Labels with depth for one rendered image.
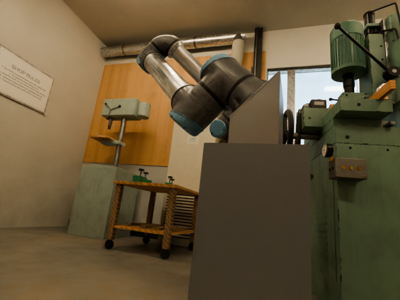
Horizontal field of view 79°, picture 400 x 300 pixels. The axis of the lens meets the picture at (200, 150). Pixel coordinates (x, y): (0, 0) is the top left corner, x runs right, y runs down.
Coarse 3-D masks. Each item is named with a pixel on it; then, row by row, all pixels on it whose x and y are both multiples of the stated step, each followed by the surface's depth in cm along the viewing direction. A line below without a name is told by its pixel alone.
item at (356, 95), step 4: (344, 92) 135; (348, 92) 134; (352, 92) 134; (356, 92) 134; (360, 92) 134; (340, 96) 137; (344, 96) 134; (348, 96) 134; (352, 96) 133; (356, 96) 133; (360, 96) 133; (368, 96) 132
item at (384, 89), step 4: (392, 80) 98; (388, 84) 99; (392, 84) 98; (380, 88) 105; (384, 88) 102; (388, 88) 99; (392, 88) 98; (376, 92) 108; (380, 92) 105; (384, 92) 102; (388, 92) 101; (372, 96) 111; (376, 96) 108; (380, 96) 104; (384, 96) 104
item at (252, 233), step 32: (224, 160) 71; (256, 160) 69; (288, 160) 66; (224, 192) 69; (256, 192) 66; (288, 192) 64; (224, 224) 66; (256, 224) 64; (288, 224) 62; (192, 256) 66; (224, 256) 64; (256, 256) 62; (288, 256) 60; (192, 288) 64; (224, 288) 62; (256, 288) 60; (288, 288) 58
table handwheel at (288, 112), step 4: (284, 112) 139; (288, 112) 128; (292, 112) 129; (284, 116) 141; (288, 116) 126; (292, 116) 125; (284, 120) 141; (288, 120) 125; (292, 120) 124; (284, 124) 140; (288, 124) 124; (292, 124) 123; (284, 128) 139; (288, 128) 124; (292, 128) 122; (284, 132) 134; (288, 132) 123; (292, 132) 122; (284, 136) 134; (288, 136) 123; (292, 136) 122; (296, 136) 134; (304, 136) 133; (308, 136) 133; (312, 136) 132; (316, 136) 132; (284, 140) 138; (288, 140) 123; (292, 140) 123
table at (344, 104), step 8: (336, 104) 112; (344, 104) 108; (352, 104) 107; (360, 104) 106; (368, 104) 106; (376, 104) 106; (384, 104) 105; (328, 112) 122; (336, 112) 111; (344, 112) 109; (352, 112) 108; (360, 112) 108; (368, 112) 107; (376, 112) 106; (384, 112) 105; (328, 120) 121; (304, 128) 131; (312, 128) 130; (320, 128) 129; (304, 144) 163
